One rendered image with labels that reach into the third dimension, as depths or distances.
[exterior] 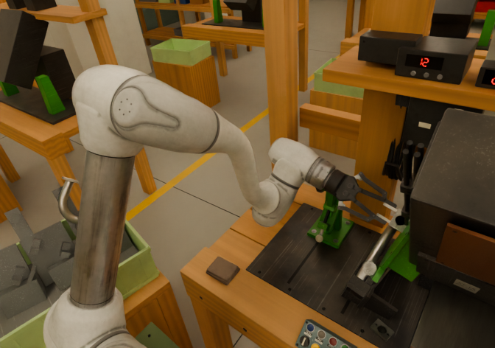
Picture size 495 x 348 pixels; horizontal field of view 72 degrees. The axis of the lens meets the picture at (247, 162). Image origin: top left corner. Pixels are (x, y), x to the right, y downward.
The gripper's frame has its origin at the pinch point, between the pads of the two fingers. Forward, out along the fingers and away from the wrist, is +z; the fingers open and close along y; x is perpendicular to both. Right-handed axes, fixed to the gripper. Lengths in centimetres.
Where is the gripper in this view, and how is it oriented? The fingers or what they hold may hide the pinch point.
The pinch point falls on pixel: (391, 215)
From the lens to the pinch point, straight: 106.0
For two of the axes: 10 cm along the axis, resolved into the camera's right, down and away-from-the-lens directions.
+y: 5.2, -8.5, -0.5
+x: 3.4, 1.6, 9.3
